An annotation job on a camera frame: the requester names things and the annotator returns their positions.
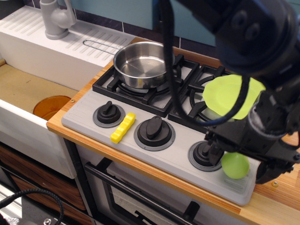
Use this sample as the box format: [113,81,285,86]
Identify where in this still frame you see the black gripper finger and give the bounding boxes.
[209,143,225,165]
[255,160,293,184]

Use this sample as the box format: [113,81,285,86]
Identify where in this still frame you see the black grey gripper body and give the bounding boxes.
[205,121,300,165]

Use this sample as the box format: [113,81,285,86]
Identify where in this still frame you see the small green pear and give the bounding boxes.
[221,152,250,180]

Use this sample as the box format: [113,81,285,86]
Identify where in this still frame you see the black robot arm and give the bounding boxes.
[181,0,300,184]

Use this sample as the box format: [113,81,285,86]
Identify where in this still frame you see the black right stove knob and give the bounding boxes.
[188,141,222,172]

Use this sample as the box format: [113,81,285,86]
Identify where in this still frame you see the black stove knob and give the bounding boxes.
[188,141,222,172]
[93,101,125,128]
[134,116,176,151]

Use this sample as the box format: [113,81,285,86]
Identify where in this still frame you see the light green plate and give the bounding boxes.
[202,75,265,120]

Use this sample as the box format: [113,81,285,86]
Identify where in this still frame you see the grey toy stove top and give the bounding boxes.
[61,67,258,205]

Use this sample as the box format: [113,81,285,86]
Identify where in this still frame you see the black middle stove knob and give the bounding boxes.
[134,116,176,151]

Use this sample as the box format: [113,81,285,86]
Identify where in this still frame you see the black left stove knob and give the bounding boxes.
[93,101,125,128]

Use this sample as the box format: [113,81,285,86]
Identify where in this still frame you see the stainless steel pan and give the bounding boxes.
[82,39,167,90]

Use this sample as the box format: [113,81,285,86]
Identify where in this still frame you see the black right burner grate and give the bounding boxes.
[180,65,230,122]

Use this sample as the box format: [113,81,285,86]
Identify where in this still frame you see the black burner grate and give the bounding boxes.
[92,54,200,118]
[180,65,230,122]

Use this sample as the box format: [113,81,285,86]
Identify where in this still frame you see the black left burner grate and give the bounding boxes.
[92,54,200,118]

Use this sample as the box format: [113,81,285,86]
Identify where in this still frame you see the yellow toy corn piece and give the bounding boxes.
[110,112,135,143]

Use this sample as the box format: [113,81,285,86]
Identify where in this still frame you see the oven door with window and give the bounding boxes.
[77,141,255,225]

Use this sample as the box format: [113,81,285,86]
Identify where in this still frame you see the orange translucent bowl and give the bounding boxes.
[33,95,71,120]

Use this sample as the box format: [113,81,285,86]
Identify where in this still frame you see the wood grain drawer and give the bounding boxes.
[0,143,93,225]

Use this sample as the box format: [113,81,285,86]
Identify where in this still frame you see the white toy sink unit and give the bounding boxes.
[0,6,134,179]

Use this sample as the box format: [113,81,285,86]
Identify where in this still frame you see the grey toy faucet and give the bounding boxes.
[40,0,76,40]

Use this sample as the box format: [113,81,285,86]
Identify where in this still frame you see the black oven door handle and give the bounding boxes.
[84,162,200,225]

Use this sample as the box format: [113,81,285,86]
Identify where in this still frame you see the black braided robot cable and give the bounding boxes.
[159,0,251,128]

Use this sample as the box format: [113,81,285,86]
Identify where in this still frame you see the black braided cable foreground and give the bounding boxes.
[0,188,64,225]

